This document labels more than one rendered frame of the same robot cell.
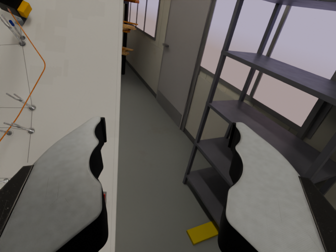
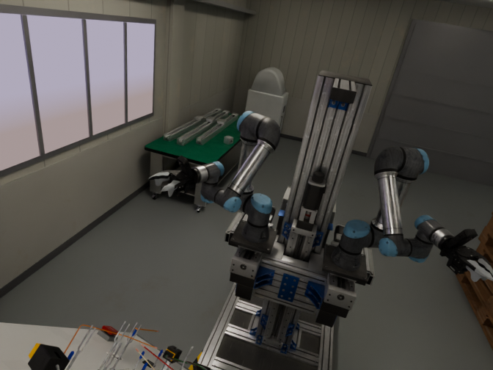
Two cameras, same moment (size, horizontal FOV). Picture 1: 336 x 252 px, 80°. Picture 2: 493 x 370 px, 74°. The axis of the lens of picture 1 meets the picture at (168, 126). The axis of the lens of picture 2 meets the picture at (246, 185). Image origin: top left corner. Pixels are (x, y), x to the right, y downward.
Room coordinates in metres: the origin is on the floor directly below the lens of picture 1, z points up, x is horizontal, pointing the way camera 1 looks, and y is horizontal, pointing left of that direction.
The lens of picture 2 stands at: (0.72, 1.02, 2.20)
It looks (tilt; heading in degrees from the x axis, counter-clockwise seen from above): 26 degrees down; 222
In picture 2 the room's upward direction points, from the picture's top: 10 degrees clockwise
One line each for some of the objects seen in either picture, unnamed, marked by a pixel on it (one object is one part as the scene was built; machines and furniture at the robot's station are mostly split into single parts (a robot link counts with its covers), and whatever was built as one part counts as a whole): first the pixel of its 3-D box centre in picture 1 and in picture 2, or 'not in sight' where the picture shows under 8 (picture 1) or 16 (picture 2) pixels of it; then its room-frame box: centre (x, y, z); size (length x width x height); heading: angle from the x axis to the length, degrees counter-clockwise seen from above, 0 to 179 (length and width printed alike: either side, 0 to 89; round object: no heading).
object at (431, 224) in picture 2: not in sight; (429, 228); (-0.68, 0.81, 1.56); 0.11 x 0.08 x 0.09; 56
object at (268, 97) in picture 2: not in sight; (267, 105); (-4.48, -3.43, 0.73); 0.77 x 0.62 x 1.45; 120
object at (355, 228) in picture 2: not in sight; (356, 235); (-0.72, 0.52, 1.33); 0.13 x 0.12 x 0.14; 146
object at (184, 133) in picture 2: not in sight; (210, 150); (-2.29, -2.48, 0.42); 2.29 x 0.90 x 0.83; 30
